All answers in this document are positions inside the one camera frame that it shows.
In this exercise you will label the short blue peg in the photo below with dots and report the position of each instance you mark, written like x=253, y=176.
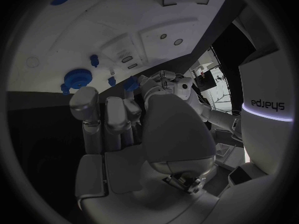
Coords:
x=94, y=60

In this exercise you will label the black monitor screen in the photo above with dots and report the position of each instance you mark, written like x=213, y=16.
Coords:
x=207, y=82

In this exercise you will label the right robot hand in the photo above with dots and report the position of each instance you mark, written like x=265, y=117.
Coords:
x=168, y=134

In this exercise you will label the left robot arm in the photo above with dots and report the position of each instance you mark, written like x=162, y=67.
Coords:
x=217, y=116

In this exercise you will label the small blue plug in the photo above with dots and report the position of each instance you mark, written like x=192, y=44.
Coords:
x=111, y=80

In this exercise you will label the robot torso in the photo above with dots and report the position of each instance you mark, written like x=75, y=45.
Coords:
x=264, y=134

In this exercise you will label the blue block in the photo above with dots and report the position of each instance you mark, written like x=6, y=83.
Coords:
x=130, y=83

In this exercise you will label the white task board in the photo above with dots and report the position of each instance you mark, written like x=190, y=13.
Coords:
x=93, y=31

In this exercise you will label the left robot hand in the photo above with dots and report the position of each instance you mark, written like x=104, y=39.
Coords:
x=158, y=82

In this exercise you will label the blue gear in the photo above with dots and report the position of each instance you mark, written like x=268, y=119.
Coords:
x=77, y=77

